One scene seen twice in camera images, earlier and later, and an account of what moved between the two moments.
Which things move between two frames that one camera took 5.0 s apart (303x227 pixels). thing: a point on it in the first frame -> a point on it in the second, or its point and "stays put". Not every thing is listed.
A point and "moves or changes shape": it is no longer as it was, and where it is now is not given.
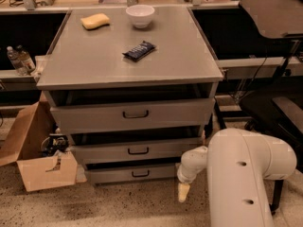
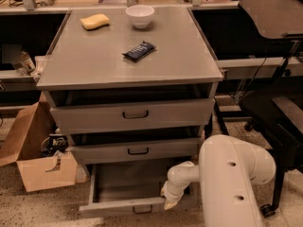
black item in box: (57, 142) stays put
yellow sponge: (95, 21) stays put
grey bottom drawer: (164, 174) moves or changes shape
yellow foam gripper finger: (183, 191) -> (169, 205)
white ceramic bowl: (140, 14) stays put
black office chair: (279, 110) stays put
